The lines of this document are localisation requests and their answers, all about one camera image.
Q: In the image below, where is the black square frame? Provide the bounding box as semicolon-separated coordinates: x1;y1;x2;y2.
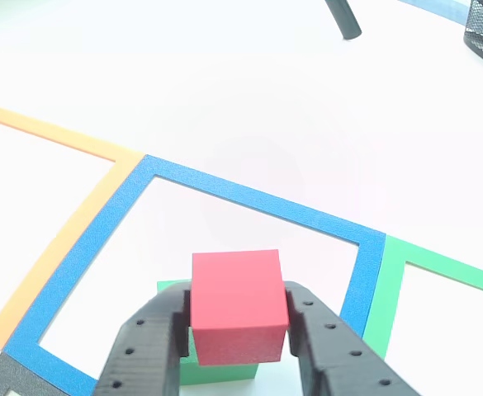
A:
0;351;67;396

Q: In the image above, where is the orange square frame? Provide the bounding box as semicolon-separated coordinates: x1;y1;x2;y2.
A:
0;106;146;351

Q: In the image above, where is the grey metal rod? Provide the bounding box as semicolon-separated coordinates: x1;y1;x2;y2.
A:
324;0;362;41

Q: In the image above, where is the blue square frame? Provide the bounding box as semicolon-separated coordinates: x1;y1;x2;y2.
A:
3;154;386;396

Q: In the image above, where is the small red cube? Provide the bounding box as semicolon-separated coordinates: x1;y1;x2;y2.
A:
190;249;291;366

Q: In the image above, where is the green square frame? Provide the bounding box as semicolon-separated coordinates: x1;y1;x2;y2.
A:
362;234;483;362

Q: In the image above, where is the green cube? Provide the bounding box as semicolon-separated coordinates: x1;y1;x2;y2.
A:
157;279;259;387

